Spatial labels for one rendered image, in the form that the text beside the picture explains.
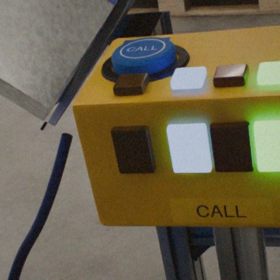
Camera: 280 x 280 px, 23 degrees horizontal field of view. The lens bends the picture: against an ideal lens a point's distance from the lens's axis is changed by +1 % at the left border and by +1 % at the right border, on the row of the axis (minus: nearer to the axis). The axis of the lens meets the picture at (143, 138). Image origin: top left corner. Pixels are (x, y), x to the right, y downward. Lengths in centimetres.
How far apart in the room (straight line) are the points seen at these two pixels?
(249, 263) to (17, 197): 195
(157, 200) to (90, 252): 164
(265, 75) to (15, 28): 43
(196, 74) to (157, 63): 3
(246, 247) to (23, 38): 39
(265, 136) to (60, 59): 42
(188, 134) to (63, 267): 167
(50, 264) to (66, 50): 135
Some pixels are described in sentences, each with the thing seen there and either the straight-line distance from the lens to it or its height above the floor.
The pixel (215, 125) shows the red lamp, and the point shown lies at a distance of 38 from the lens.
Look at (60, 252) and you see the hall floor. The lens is 209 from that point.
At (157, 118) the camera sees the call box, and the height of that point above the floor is 106.
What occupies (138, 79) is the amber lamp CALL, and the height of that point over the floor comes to 108.
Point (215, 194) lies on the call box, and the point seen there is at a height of 101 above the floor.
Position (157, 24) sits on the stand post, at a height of 91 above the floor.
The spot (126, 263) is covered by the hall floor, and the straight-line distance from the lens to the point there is 199.
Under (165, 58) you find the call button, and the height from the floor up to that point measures 108.
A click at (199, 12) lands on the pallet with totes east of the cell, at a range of 363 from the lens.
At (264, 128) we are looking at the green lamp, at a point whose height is 106.
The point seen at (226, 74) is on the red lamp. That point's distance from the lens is 39.
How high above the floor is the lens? 124
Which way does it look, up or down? 29 degrees down
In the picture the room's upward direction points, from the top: 11 degrees counter-clockwise
